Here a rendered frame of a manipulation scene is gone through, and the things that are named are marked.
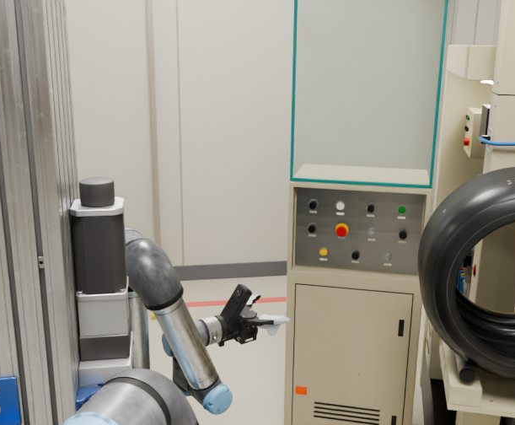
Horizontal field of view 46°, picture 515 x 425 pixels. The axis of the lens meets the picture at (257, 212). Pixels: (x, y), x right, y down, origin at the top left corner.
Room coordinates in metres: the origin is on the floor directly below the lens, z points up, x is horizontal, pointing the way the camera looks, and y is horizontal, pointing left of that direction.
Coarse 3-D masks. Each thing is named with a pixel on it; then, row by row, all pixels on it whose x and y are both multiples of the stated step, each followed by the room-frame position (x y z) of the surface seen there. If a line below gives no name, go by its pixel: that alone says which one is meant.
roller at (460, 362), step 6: (456, 354) 1.65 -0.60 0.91; (456, 360) 1.63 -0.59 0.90; (462, 360) 1.59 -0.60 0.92; (462, 366) 1.56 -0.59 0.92; (468, 366) 1.55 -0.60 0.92; (462, 372) 1.54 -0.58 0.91; (468, 372) 1.54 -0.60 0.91; (474, 372) 1.54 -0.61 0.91; (462, 378) 1.54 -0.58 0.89; (468, 378) 1.54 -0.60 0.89; (474, 378) 1.53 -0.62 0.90
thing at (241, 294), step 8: (240, 288) 1.55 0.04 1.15; (248, 288) 1.56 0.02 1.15; (232, 296) 1.56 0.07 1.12; (240, 296) 1.54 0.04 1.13; (248, 296) 1.55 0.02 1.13; (232, 304) 1.55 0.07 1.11; (240, 304) 1.54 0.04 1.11; (224, 312) 1.55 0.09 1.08; (232, 312) 1.53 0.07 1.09; (240, 312) 1.54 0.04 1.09; (232, 320) 1.53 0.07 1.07
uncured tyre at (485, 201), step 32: (480, 192) 1.58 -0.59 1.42; (512, 192) 1.53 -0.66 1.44; (448, 224) 1.57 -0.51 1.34; (480, 224) 1.52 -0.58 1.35; (448, 256) 1.53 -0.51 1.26; (448, 288) 1.53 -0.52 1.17; (448, 320) 1.53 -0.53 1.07; (480, 320) 1.77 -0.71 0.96; (512, 320) 1.75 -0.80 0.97; (480, 352) 1.51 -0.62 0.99; (512, 352) 1.66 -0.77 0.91
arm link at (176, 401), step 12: (132, 372) 0.75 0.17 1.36; (144, 372) 0.75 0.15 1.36; (156, 372) 0.77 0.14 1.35; (156, 384) 0.73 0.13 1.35; (168, 384) 0.75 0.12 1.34; (168, 396) 0.73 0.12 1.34; (180, 396) 0.76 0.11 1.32; (168, 408) 0.83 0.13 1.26; (180, 408) 0.75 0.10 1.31; (180, 420) 0.74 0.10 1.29; (192, 420) 0.77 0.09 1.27
